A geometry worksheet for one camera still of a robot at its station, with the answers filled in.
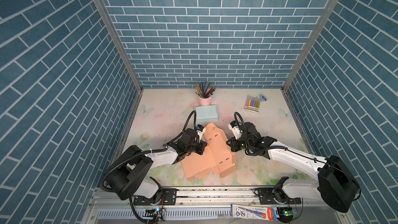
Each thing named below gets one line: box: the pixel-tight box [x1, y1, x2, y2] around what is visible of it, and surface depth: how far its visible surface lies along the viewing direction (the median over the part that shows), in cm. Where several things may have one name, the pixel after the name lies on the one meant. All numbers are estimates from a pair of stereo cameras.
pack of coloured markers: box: [244, 94, 261, 114], surface depth 113 cm
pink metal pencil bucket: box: [197, 95, 213, 106], surface depth 104 cm
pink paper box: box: [180, 122, 237, 182], surface depth 85 cm
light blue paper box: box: [194, 104, 219, 126], surface depth 104 cm
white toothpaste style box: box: [231, 204, 280, 221], surface depth 71 cm
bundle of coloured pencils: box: [194, 80, 217, 99], surface depth 105 cm
